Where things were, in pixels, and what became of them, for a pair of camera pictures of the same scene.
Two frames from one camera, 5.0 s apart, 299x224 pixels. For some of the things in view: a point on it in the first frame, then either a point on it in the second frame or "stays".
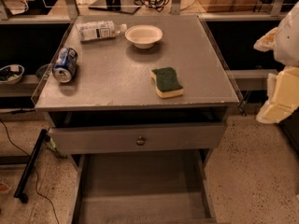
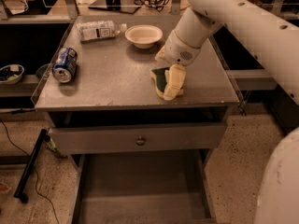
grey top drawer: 137,138 stays
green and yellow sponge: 166,82 stays
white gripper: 289,42 to 177,50
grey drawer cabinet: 138,104 stays
